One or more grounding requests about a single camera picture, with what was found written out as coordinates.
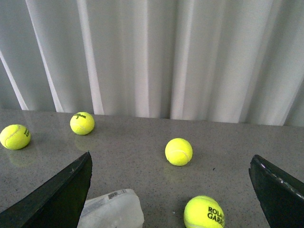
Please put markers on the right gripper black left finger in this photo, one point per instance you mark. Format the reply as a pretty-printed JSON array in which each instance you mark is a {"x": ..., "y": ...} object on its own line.
[{"x": 57, "y": 203}]

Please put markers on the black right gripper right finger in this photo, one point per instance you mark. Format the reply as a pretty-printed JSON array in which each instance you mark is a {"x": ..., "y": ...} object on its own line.
[{"x": 281, "y": 195}]

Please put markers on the Wilson tennis ball can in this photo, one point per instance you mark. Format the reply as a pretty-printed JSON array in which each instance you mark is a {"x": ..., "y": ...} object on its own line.
[{"x": 118, "y": 209}]

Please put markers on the yellow tennis ball, seam showing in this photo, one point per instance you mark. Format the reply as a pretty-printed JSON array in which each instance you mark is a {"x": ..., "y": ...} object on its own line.
[{"x": 15, "y": 137}]

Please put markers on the yellow tennis ball right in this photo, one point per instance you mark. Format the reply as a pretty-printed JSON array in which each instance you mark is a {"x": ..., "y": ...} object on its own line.
[{"x": 178, "y": 152}]

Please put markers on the yellow Roland Garros ball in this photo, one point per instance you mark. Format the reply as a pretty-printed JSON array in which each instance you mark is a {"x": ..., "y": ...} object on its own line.
[{"x": 203, "y": 212}]

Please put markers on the yellow Wilson 3 ball back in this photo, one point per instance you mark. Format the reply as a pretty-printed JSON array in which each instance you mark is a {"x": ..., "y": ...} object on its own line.
[{"x": 82, "y": 123}]

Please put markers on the white pleated curtain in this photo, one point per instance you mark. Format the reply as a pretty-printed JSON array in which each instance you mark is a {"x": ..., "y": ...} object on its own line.
[{"x": 234, "y": 61}]

